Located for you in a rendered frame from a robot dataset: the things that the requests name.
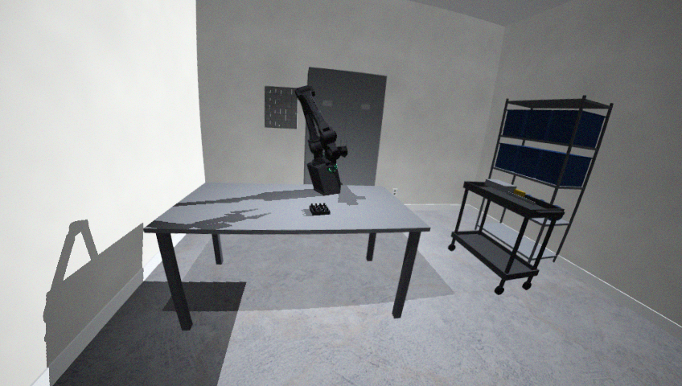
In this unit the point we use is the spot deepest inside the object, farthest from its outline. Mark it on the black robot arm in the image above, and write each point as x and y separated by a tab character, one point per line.
327	134

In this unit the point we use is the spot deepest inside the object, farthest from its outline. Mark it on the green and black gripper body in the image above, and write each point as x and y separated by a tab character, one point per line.
328	160

